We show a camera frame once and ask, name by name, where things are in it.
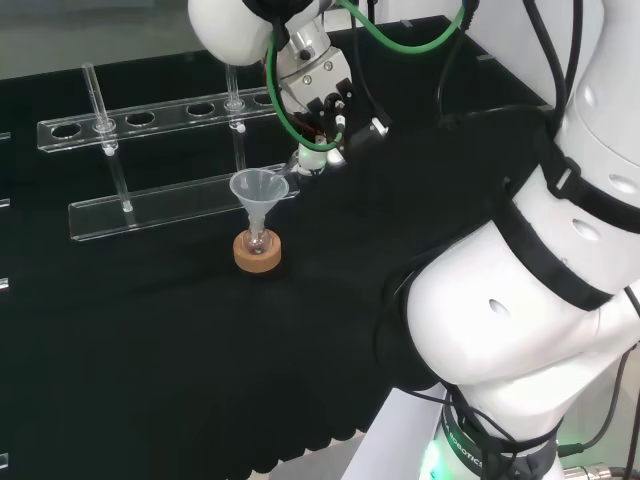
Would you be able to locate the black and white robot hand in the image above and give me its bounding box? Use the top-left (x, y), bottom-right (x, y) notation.
top-left (273, 45), bottom-right (392, 177)

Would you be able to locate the clear weighing funnel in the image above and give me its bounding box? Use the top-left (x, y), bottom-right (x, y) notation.
top-left (271, 160), bottom-right (302, 180)

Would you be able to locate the clear plastic funnel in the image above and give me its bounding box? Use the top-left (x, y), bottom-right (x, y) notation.
top-left (228, 168), bottom-right (291, 237)

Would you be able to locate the small round-bottom glass flask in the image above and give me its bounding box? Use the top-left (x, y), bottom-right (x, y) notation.
top-left (242, 222), bottom-right (274, 256)

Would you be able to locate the clear acrylic funnel stand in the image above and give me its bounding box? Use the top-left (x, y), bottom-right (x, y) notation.
top-left (35, 43), bottom-right (301, 244)

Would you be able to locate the black bench cloth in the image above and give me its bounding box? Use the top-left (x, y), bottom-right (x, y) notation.
top-left (0, 14), bottom-right (556, 476)

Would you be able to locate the green cable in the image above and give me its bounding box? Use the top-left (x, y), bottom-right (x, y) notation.
top-left (265, 0), bottom-right (477, 152)

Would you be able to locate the cork ring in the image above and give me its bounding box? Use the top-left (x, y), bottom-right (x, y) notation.
top-left (232, 228), bottom-right (284, 275)

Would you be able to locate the long black cable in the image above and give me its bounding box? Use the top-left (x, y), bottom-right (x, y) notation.
top-left (557, 284), bottom-right (640, 456)

